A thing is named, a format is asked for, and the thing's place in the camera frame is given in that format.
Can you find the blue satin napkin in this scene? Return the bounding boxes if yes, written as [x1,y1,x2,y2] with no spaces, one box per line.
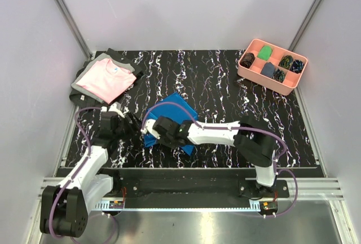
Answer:
[144,92,198,156]

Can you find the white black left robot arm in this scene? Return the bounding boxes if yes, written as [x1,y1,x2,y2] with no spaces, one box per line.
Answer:
[39,109,141,238]

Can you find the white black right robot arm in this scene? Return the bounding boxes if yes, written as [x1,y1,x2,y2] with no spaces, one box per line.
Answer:
[144,117,286,197]

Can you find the pink folded shirt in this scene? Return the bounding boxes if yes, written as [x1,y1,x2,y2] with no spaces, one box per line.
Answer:
[76,59,138,101]

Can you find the black folded garment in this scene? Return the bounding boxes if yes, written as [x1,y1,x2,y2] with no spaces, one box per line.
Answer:
[69,48,144,108]

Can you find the grey folded shirt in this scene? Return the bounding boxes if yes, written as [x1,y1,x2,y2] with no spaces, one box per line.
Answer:
[70,53,135,101]

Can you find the brown patterned rolled tie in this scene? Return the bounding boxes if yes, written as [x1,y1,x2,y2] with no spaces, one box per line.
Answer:
[241,52,255,69]

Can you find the grey rolled cloth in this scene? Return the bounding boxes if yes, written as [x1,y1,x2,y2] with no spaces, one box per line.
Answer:
[260,62,276,78]

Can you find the dark green patterned rolled tie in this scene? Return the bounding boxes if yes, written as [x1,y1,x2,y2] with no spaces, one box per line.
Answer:
[272,69,286,83]

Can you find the pink divided organizer tray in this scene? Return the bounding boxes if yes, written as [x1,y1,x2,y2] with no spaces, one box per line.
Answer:
[237,39,308,96]

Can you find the green rolled cloth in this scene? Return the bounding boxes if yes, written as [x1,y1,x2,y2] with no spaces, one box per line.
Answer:
[257,45,273,61]

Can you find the blue yellow patterned rolled tie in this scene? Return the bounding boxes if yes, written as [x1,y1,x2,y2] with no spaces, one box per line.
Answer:
[279,55,294,70]

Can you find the dark blue patterned rolled tie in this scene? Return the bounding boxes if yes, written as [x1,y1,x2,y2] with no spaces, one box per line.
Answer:
[290,60,305,74]

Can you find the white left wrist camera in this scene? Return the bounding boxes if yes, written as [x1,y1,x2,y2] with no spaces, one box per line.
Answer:
[100,102,125,118]

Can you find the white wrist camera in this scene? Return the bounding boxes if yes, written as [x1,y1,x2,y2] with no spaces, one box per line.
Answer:
[100,102,125,118]
[140,119,160,139]

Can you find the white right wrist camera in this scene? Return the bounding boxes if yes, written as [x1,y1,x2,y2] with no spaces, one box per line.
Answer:
[140,119,160,139]

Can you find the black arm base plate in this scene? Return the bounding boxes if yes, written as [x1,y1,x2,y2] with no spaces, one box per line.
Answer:
[103,168,290,212]

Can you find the grey slotted cable duct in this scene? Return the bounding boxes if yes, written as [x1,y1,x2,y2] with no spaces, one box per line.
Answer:
[93,200,124,211]

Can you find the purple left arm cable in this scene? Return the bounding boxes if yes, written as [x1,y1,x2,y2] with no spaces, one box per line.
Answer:
[49,106,118,242]

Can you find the aluminium frame rail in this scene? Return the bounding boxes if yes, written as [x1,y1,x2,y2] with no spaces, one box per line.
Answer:
[54,0,93,59]

